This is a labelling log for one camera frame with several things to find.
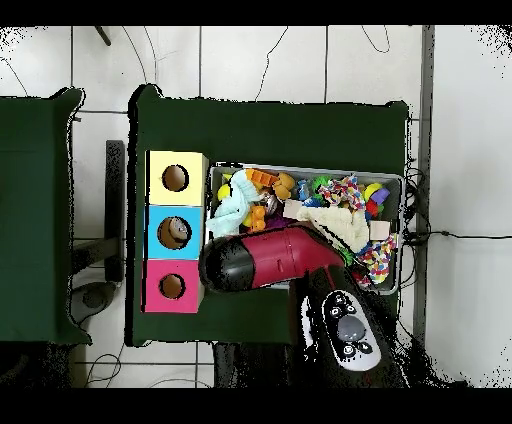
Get wooden box with three holes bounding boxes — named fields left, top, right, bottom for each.
left=141, top=150, right=210, bottom=314

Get shallow metal mesh bin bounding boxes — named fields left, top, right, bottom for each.
left=202, top=161, right=405, bottom=296

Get long orange toy brick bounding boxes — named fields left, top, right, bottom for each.
left=247, top=204, right=267, bottom=233

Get mint green cloth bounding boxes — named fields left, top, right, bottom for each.
left=205, top=169, right=261, bottom=237

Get wide orange toy brick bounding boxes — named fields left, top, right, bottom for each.
left=244, top=168, right=281, bottom=189

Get cream muslin cloth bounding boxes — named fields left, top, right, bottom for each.
left=295, top=205, right=371, bottom=254

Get colourful spotted cloth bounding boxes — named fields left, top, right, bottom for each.
left=315, top=174, right=367, bottom=211
left=353, top=233, right=399, bottom=287

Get grey metal bar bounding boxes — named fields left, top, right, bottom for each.
left=411, top=25, right=436, bottom=345

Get dark green side table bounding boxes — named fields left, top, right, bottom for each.
left=0, top=86, right=93, bottom=346

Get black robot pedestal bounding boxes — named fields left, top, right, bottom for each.
left=211, top=341, right=299, bottom=388

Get black cable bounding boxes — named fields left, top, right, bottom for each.
left=403, top=229, right=512, bottom=246

